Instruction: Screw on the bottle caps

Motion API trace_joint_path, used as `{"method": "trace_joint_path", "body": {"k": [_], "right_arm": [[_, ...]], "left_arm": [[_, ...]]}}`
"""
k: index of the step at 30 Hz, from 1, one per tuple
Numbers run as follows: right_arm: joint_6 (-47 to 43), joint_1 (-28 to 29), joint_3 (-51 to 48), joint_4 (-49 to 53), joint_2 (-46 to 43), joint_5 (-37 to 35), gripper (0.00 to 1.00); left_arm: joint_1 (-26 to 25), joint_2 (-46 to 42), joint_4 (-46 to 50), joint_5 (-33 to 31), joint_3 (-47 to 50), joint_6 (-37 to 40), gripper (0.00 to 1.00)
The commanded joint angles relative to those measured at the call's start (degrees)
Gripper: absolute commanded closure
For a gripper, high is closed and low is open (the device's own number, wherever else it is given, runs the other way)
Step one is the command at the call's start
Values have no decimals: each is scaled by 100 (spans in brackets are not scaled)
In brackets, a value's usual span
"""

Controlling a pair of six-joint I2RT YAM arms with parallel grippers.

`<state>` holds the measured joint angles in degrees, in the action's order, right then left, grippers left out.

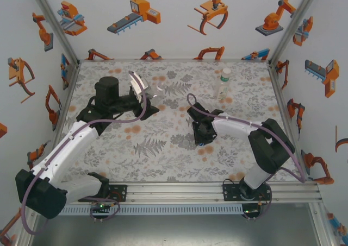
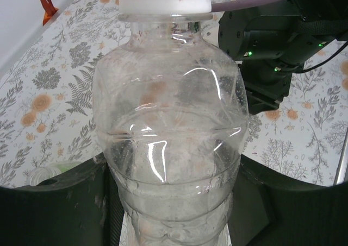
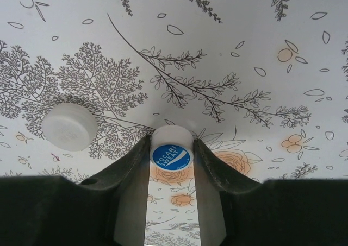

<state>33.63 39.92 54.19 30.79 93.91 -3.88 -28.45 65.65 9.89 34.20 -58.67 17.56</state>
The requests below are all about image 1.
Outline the clear bottle dark green label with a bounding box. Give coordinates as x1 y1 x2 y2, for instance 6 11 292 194
214 67 232 102

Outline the floral patterned table cover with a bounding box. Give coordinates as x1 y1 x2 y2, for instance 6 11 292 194
54 60 308 183

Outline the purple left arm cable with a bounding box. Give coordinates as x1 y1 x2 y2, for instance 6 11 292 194
21 71 149 236

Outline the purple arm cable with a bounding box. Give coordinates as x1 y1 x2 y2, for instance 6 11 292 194
21 71 149 236
186 93 307 222

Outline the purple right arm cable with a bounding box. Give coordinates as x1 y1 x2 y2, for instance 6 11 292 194
186 93 307 222

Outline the aluminium side frame rail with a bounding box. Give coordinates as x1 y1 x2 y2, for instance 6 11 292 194
51 61 82 149
268 62 320 186

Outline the aluminium rear frame rail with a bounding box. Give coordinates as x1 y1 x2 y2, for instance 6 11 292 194
78 57 270 63

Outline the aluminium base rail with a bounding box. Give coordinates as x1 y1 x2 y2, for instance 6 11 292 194
65 182 323 203

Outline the aluminium frame post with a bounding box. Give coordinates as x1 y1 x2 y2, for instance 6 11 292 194
16 210 41 246
308 202 338 246
27 0 82 66
268 0 324 66

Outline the grey slotted cable duct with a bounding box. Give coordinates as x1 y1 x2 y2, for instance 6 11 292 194
58 204 262 216

